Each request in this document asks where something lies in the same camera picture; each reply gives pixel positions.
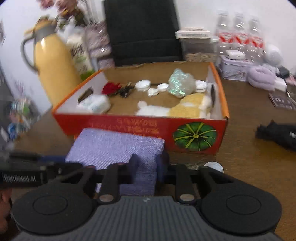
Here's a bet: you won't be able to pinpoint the white tissue pack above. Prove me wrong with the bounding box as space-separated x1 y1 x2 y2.
76 94 111 114

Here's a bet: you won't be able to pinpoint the dried pink flowers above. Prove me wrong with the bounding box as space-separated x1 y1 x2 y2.
38 0 94 28

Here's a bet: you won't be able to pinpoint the white round lid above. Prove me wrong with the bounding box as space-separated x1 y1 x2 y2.
134 80 151 92

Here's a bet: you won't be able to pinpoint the water bottle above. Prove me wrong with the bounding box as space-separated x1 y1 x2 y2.
215 11 232 57
248 17 264 65
232 13 248 58

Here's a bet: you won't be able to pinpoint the person left hand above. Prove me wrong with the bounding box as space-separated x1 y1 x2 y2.
0 188 12 234

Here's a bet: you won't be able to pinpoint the yellow thermos jug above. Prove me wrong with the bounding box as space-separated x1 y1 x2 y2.
21 16 82 107

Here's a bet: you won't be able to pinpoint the red orange cardboard box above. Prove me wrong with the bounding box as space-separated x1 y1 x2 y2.
52 62 229 154

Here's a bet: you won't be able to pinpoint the purple scrunchie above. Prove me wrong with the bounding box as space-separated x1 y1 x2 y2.
247 66 276 91

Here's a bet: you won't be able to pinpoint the iridescent crumpled wrapper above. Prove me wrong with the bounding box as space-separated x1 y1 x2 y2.
168 68 196 98

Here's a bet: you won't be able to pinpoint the clear plastic container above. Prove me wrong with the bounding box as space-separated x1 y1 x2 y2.
180 38 217 63

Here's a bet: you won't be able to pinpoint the water bottle middle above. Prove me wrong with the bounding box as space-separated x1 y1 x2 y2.
232 13 248 58

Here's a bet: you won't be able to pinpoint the black paper bag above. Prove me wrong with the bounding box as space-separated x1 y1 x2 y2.
103 0 183 66

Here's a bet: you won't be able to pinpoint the water bottle left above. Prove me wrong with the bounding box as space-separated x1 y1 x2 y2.
215 11 232 57

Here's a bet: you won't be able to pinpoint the red fabric rose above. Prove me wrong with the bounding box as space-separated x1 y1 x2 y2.
101 82 122 96

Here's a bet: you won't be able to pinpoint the white bottle cap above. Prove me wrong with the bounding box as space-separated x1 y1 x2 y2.
157 83 169 92

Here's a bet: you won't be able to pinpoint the white round robot toy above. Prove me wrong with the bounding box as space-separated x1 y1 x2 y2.
264 44 283 67

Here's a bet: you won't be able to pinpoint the flat white book box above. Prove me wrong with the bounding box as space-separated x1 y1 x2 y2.
175 28 212 39

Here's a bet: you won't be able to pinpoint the yellow white plush toy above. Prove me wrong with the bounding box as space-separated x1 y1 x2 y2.
135 93 213 118

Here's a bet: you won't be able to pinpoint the purple tin box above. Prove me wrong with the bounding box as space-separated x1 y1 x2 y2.
218 55 254 81

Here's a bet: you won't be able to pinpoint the milk carton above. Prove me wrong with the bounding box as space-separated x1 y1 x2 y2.
65 25 95 80

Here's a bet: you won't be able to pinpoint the white earbuds case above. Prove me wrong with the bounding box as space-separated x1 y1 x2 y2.
225 50 245 60

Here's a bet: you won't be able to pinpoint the black folded cloth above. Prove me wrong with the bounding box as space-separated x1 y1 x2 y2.
255 120 296 151

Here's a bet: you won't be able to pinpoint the small white lid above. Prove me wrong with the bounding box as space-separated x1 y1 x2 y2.
204 162 224 173

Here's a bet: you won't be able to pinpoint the water bottle right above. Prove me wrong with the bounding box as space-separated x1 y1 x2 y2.
248 17 264 65

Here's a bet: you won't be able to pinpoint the purple flower vase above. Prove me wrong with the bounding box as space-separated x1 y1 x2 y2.
84 21 115 71

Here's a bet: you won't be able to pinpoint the purple knitted pouch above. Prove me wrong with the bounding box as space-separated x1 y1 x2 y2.
65 128 165 196

